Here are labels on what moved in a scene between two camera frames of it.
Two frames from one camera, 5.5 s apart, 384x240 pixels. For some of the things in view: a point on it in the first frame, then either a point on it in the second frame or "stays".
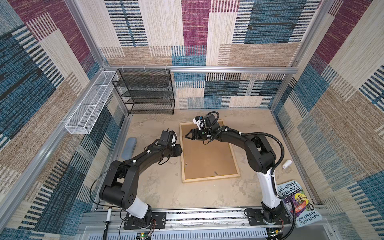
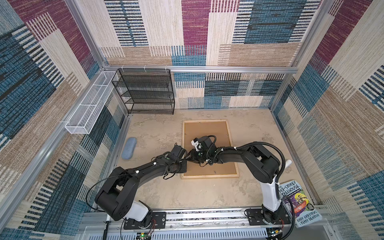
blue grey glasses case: x=129 y=146 stays
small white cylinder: x=287 y=164 stays
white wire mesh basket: x=86 y=115 stays
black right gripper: x=194 y=132 -> x=193 y=156
